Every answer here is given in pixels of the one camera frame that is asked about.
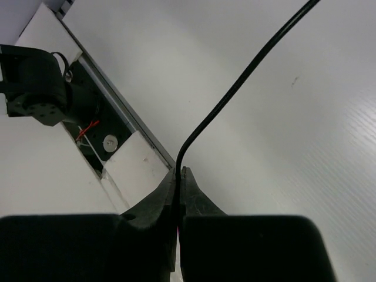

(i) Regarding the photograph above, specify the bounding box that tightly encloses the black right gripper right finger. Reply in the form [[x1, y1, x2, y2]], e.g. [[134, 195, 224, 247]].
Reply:
[[179, 167, 335, 281]]

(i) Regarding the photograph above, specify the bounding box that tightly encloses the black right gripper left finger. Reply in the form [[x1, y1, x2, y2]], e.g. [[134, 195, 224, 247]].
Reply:
[[1, 172, 177, 281]]

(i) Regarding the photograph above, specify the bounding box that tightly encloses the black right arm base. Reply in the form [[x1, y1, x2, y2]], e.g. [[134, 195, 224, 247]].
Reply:
[[55, 52, 132, 176]]

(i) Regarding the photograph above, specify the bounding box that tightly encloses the white front cover panel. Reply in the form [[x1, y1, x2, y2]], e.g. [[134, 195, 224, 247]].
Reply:
[[1, 4, 168, 216]]

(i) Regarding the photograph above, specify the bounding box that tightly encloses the thin black headphone cable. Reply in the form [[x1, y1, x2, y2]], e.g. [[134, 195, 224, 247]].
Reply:
[[173, 0, 323, 224]]

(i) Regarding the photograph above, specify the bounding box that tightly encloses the aluminium rail front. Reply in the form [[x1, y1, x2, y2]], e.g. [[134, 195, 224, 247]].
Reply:
[[56, 1, 175, 169]]

